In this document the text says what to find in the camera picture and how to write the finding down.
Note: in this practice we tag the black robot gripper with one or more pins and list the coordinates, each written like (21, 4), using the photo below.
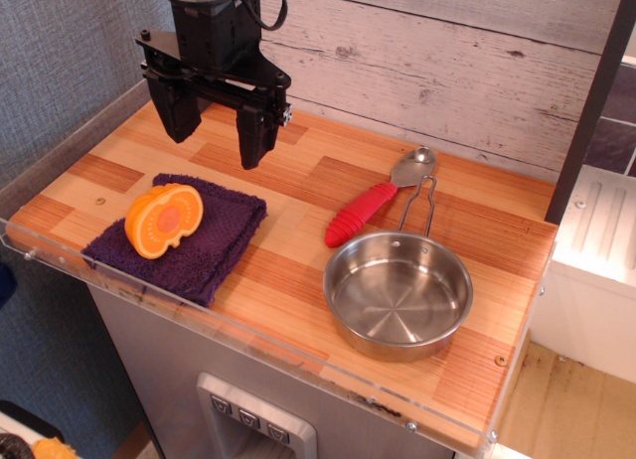
(214, 52)

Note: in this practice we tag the red handled metal spoon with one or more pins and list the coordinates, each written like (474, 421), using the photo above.
(408, 171)

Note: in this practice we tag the orange toy half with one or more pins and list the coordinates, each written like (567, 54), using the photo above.
(160, 218)

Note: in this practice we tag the purple folded towel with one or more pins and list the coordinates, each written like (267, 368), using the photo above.
(196, 268)

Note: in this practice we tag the clear acrylic edge guard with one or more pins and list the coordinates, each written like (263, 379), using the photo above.
(272, 308)

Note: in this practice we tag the small steel pan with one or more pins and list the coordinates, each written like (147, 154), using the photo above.
(396, 295)

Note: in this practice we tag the grey toy cabinet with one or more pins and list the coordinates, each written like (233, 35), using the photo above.
(164, 357)

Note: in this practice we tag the silver dispenser button panel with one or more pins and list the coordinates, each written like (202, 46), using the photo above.
(243, 425)

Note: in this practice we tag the yellow toy at corner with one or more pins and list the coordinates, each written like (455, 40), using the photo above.
(53, 448)

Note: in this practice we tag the white ribbed drainboard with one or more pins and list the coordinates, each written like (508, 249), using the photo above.
(597, 231)

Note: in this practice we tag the dark right post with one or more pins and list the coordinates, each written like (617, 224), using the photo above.
(601, 86)

